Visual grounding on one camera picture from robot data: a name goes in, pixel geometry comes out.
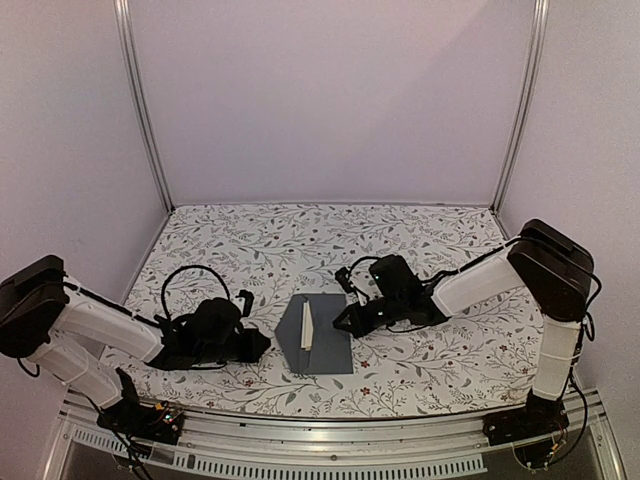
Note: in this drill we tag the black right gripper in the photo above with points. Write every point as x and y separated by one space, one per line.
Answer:
358 327

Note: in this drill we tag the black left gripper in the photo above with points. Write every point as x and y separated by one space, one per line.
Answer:
252 351

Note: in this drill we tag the grey-blue envelope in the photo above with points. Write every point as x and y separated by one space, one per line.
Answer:
330 352

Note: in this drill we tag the beige lined letter paper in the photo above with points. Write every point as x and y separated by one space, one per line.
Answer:
307 327

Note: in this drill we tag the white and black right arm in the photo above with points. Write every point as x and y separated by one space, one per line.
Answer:
544 265

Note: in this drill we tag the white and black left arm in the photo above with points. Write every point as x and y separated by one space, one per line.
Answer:
43 310

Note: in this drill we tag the floral patterned table mat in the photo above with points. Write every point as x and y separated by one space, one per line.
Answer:
484 358

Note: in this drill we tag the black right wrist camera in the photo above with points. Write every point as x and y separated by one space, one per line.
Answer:
343 278

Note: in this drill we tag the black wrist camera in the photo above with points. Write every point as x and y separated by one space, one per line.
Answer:
343 278
245 300

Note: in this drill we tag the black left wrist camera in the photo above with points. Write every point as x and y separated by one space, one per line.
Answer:
245 300

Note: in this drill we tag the aluminium slotted front rail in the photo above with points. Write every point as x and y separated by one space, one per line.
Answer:
226 445

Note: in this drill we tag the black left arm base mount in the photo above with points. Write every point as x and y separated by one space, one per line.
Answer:
159 423

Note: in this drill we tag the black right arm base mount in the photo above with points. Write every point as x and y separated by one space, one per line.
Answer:
538 416

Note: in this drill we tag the left aluminium frame post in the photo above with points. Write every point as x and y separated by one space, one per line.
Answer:
133 72

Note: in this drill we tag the aluminium frame post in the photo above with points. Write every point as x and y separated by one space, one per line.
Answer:
525 99
133 72

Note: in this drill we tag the right aluminium frame post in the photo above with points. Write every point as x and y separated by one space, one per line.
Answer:
525 99

